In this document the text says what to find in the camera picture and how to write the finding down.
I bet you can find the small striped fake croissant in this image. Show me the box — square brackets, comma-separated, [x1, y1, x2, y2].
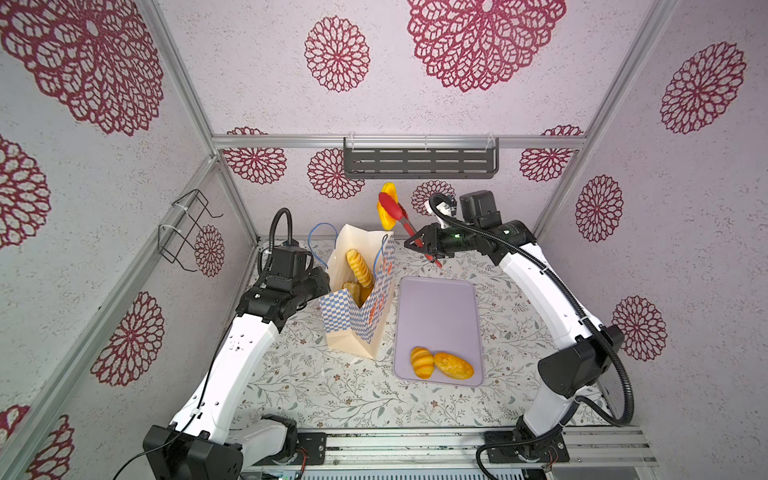
[410, 347, 435, 379]

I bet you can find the grey metal wall shelf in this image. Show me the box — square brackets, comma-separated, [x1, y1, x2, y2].
[342, 137, 499, 180]

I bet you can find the yellow orange oval bread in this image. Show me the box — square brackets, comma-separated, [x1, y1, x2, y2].
[377, 182, 398, 231]

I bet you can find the black wire wall rack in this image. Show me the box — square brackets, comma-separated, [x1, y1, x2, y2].
[156, 188, 225, 277]

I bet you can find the yellow braided fake bread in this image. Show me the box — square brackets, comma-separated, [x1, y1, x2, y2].
[346, 249, 375, 289]

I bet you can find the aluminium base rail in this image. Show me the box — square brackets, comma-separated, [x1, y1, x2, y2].
[152, 426, 659, 472]

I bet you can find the checkered paper bread bag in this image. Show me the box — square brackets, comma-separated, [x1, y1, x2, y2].
[320, 225, 395, 359]

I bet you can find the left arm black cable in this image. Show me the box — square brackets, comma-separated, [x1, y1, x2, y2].
[110, 207, 295, 480]

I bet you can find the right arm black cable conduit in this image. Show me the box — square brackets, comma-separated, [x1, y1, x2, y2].
[427, 193, 636, 480]

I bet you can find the long brown fake loaf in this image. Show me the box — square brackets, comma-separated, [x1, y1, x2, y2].
[358, 285, 374, 307]

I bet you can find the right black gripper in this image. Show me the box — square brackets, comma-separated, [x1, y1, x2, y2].
[404, 226, 480, 259]

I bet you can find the pale cream fake bun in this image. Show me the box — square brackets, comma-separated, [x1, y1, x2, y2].
[343, 281, 361, 308]

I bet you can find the golden oval fake roll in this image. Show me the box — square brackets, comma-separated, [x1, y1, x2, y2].
[433, 352, 474, 380]

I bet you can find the lavender plastic tray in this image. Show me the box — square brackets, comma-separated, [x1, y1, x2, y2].
[393, 277, 484, 387]

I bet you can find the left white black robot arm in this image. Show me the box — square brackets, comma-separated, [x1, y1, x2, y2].
[142, 240, 330, 479]

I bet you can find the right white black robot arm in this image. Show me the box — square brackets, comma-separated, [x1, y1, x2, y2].
[404, 190, 635, 449]

